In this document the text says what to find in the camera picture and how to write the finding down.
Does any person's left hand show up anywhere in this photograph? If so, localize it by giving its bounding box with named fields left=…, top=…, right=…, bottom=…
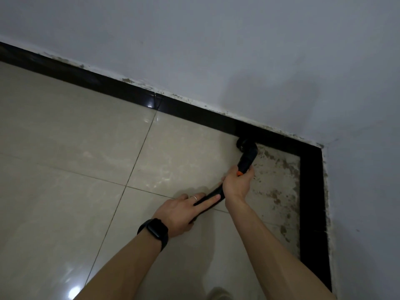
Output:
left=152, top=192, right=222, bottom=239

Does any person's right hand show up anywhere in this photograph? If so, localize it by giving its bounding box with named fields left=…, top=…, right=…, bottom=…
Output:
left=221, top=165, right=255, bottom=210

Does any black vacuum hose with nozzle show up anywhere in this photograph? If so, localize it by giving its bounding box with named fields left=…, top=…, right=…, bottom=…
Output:
left=188, top=137, right=259, bottom=224

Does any person's right forearm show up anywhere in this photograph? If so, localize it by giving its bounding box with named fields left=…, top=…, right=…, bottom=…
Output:
left=225, top=198, right=337, bottom=300

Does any person's left forearm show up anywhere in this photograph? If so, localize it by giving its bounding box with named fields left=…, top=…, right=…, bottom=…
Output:
left=73, top=231, right=162, bottom=300

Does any black smartwatch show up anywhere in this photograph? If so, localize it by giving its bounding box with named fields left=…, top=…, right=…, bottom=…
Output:
left=137, top=217, right=170, bottom=253

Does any white shoe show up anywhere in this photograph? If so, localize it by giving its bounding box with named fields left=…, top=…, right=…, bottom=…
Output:
left=207, top=286, right=234, bottom=300

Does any black baseboard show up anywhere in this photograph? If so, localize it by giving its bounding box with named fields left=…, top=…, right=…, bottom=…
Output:
left=0, top=41, right=333, bottom=293

